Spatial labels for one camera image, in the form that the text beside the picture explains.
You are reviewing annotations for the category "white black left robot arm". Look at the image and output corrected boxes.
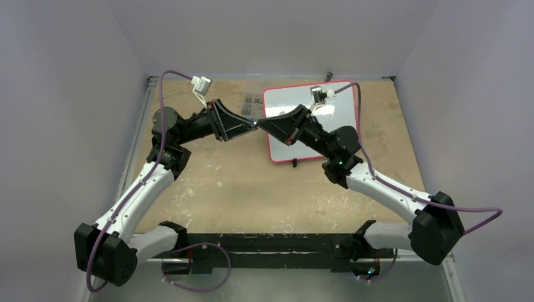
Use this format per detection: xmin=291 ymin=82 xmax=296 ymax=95
xmin=74 ymin=99 xmax=257 ymax=293

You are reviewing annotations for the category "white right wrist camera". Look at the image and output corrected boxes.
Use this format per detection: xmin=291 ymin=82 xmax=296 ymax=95
xmin=309 ymin=86 xmax=336 ymax=113

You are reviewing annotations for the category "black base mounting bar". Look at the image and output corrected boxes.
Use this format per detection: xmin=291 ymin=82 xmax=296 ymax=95
xmin=148 ymin=233 xmax=395 ymax=276

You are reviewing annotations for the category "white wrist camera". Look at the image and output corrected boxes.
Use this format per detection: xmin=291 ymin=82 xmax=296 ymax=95
xmin=191 ymin=75 xmax=212 ymax=108
xmin=309 ymin=86 xmax=336 ymax=113

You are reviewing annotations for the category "clear plastic screw box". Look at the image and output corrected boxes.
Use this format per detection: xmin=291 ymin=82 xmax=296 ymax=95
xmin=240 ymin=92 xmax=265 ymax=121

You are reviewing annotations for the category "pink framed whiteboard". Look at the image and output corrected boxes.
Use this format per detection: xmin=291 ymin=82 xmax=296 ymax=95
xmin=263 ymin=81 xmax=358 ymax=163

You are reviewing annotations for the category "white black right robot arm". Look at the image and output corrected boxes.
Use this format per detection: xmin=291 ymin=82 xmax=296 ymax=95
xmin=256 ymin=105 xmax=465 ymax=266

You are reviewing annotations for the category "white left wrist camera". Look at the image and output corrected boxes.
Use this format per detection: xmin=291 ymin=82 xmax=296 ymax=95
xmin=191 ymin=75 xmax=212 ymax=108

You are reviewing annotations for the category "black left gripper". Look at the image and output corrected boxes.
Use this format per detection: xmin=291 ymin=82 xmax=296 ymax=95
xmin=176 ymin=99 xmax=257 ymax=145

